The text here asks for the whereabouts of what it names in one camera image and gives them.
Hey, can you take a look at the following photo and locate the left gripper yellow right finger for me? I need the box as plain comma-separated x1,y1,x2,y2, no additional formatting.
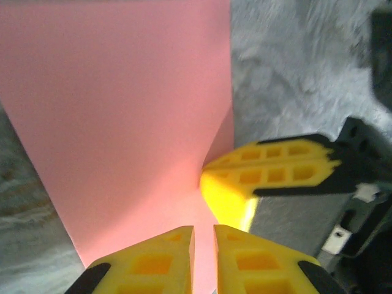
213,224,347,294

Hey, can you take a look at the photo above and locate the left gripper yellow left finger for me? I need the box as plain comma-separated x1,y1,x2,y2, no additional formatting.
64,225,196,294

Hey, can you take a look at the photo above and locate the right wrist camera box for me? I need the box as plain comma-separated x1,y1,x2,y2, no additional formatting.
369,6,392,113

